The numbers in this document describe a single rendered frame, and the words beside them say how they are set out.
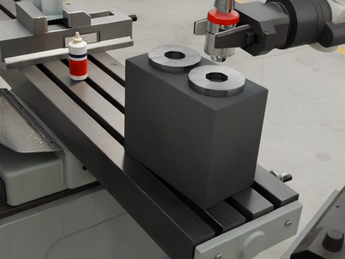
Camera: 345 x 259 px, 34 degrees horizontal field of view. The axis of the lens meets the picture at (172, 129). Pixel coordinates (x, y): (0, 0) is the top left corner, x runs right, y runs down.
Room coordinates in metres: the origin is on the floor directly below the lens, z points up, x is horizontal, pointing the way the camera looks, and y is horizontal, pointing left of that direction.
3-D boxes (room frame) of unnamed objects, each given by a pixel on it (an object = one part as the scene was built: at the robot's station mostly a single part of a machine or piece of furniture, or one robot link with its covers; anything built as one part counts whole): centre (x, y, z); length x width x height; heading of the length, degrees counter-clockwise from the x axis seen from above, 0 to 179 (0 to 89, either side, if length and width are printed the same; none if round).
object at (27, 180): (1.18, 0.22, 0.78); 0.50 x 0.35 x 0.12; 127
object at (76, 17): (1.35, 0.28, 1.01); 0.12 x 0.06 x 0.04; 34
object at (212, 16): (0.80, -0.06, 1.22); 0.05 x 0.05 x 0.01
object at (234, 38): (0.78, -0.08, 1.20); 0.06 x 0.02 x 0.03; 122
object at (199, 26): (0.83, -0.05, 1.20); 0.06 x 0.02 x 0.03; 122
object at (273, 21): (0.85, -0.14, 1.19); 0.13 x 0.12 x 0.10; 32
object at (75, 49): (1.17, 0.22, 0.98); 0.04 x 0.04 x 0.11
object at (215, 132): (0.84, -0.03, 1.02); 0.22 x 0.12 x 0.20; 43
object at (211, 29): (0.80, -0.06, 1.19); 0.05 x 0.05 x 0.05
